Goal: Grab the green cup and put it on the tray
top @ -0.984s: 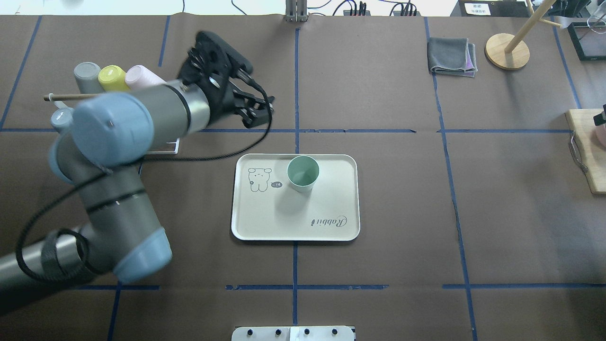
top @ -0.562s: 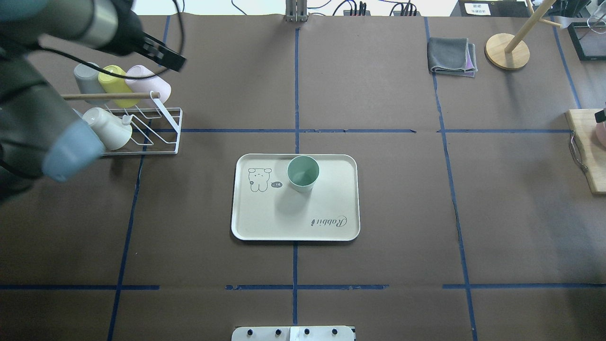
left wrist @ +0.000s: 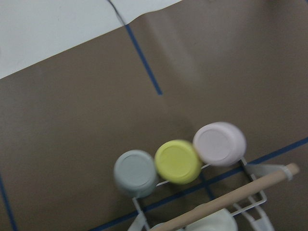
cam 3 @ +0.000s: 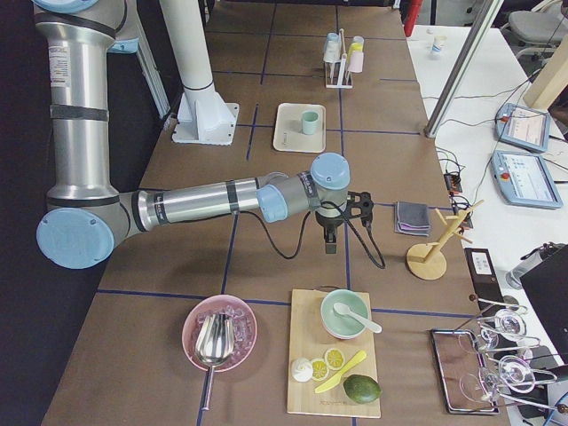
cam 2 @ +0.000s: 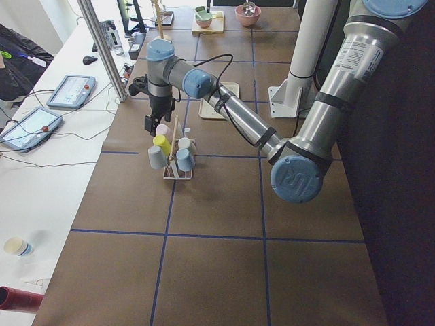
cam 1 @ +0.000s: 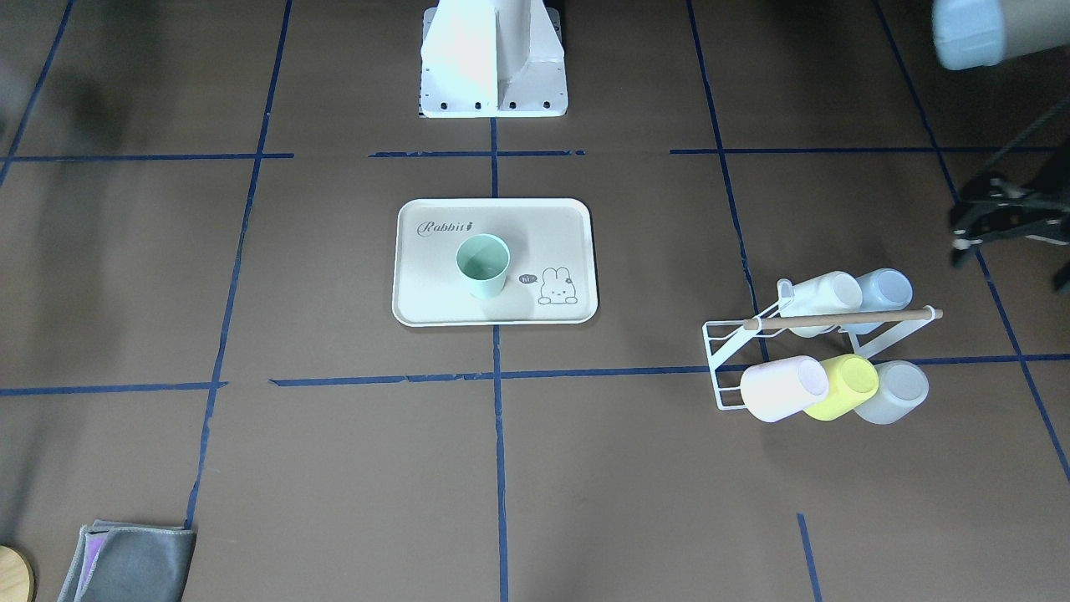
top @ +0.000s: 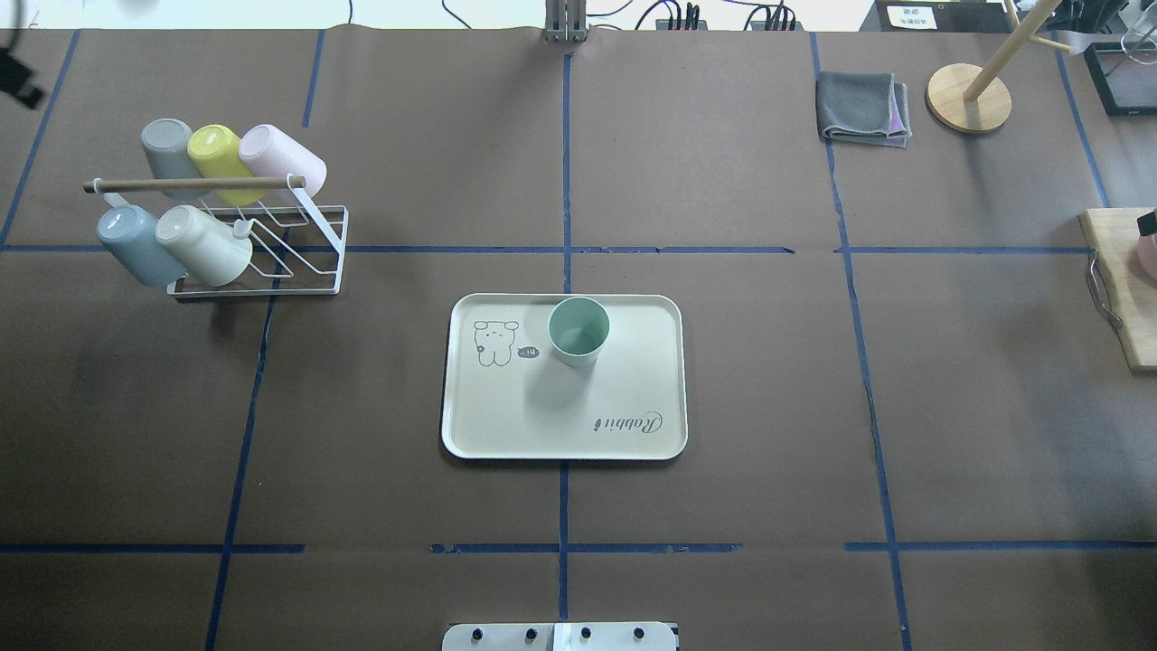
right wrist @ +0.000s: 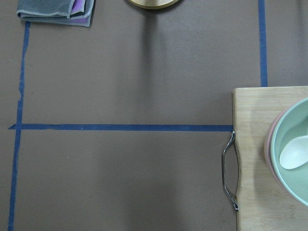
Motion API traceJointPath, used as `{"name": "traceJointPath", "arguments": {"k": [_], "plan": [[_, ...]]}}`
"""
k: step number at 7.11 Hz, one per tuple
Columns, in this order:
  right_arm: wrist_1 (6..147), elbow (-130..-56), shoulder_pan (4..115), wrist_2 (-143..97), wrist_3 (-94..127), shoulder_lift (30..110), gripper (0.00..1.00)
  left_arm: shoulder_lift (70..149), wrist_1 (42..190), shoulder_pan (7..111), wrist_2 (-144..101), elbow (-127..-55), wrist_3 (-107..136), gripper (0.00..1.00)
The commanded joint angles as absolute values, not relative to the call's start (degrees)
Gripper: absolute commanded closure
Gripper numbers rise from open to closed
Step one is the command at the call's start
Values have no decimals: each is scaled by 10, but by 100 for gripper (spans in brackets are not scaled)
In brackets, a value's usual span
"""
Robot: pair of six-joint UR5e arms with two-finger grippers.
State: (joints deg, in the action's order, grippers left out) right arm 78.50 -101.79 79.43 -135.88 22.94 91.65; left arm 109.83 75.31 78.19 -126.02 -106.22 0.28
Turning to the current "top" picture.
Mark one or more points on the black square tray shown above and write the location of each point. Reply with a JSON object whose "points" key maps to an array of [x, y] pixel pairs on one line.
{"points": [[1126, 87]]}

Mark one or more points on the blue-grey cup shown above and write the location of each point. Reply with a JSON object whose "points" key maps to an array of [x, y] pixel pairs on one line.
{"points": [[128, 232]]}

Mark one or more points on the grey cup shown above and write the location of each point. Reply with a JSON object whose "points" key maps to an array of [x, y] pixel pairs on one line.
{"points": [[164, 142]]}

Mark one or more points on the beige cup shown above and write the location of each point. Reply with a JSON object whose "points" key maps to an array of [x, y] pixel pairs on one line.
{"points": [[206, 247]]}

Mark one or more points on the beige rabbit tray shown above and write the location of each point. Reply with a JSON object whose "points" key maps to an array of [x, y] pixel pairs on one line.
{"points": [[510, 396]]}

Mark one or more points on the white wire cup rack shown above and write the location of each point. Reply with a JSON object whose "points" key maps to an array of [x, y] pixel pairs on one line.
{"points": [[297, 249]]}

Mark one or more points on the yellow cup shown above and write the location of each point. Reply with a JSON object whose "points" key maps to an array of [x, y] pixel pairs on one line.
{"points": [[215, 152]]}

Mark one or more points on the wooden stand with round base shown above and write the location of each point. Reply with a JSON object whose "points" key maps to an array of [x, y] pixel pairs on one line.
{"points": [[972, 99]]}

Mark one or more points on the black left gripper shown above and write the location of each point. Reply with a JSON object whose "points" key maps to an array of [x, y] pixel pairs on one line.
{"points": [[15, 78]]}

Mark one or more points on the pink cup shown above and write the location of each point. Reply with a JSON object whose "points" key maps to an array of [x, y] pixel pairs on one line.
{"points": [[267, 151]]}

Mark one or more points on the wooden cutting board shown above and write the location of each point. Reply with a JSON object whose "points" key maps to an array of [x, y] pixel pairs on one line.
{"points": [[1122, 293]]}

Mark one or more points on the green cup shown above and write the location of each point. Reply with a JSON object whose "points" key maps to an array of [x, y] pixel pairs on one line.
{"points": [[578, 329]]}

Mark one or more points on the aluminium frame post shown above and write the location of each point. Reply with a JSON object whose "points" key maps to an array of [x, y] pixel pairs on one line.
{"points": [[566, 21]]}

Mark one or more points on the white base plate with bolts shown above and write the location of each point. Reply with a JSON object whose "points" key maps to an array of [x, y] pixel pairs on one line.
{"points": [[599, 635]]}

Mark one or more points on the grey folded cloth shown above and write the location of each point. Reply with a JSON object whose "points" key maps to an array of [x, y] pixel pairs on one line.
{"points": [[864, 108]]}

